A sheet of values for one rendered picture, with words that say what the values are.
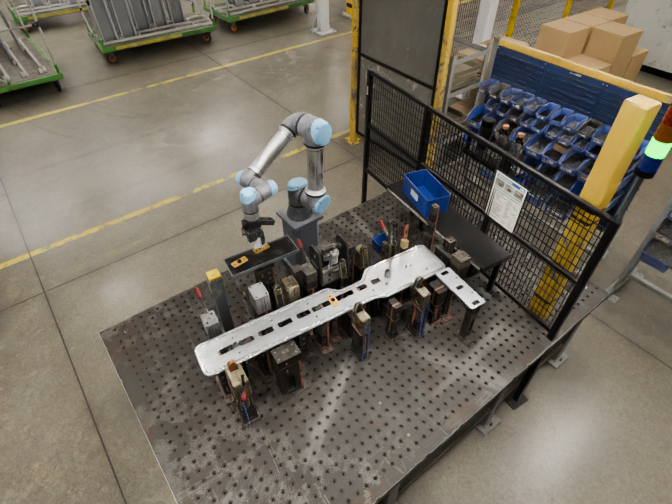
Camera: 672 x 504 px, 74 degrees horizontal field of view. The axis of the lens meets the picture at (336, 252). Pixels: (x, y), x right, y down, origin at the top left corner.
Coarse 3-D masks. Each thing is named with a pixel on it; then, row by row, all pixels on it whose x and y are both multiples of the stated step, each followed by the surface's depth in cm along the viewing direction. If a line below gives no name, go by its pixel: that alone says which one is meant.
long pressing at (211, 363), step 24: (384, 264) 246; (408, 264) 246; (432, 264) 246; (384, 288) 233; (288, 312) 222; (312, 312) 222; (336, 312) 222; (216, 336) 212; (240, 336) 212; (264, 336) 212; (288, 336) 212; (216, 360) 203; (240, 360) 203
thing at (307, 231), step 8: (280, 216) 261; (312, 216) 261; (320, 216) 261; (288, 224) 257; (296, 224) 256; (304, 224) 256; (312, 224) 262; (288, 232) 265; (296, 232) 259; (304, 232) 261; (312, 232) 266; (296, 240) 264; (304, 240) 265; (312, 240) 270; (304, 248) 269; (288, 256) 283; (296, 256) 273; (304, 256) 274; (288, 264) 286; (296, 264) 278
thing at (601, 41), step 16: (576, 16) 542; (592, 16) 542; (608, 16) 542; (624, 16) 543; (544, 32) 524; (560, 32) 508; (576, 32) 505; (592, 32) 517; (608, 32) 503; (624, 32) 501; (640, 32) 505; (544, 48) 531; (560, 48) 515; (576, 48) 524; (592, 48) 524; (608, 48) 509; (624, 48) 506; (640, 48) 547; (592, 64) 512; (608, 64) 512; (624, 64) 528; (640, 64) 553
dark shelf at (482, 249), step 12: (396, 192) 289; (408, 204) 280; (420, 216) 272; (444, 216) 271; (456, 216) 271; (444, 228) 263; (456, 228) 263; (468, 228) 263; (456, 240) 256; (468, 240) 256; (480, 240) 256; (492, 240) 255; (468, 252) 248; (480, 252) 248; (492, 252) 248; (504, 252) 248; (480, 264) 242; (492, 264) 242
